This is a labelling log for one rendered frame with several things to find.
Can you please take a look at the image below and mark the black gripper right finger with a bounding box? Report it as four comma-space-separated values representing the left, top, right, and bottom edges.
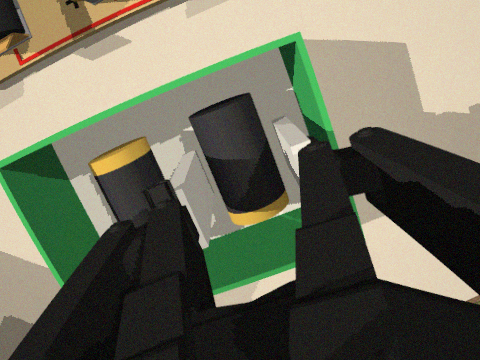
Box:
271, 115, 480, 360

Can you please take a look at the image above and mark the green open-top box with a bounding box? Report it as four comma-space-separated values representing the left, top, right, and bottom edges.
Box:
0, 31, 339, 295

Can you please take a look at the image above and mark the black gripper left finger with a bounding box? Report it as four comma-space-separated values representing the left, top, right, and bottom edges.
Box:
8, 150, 216, 360

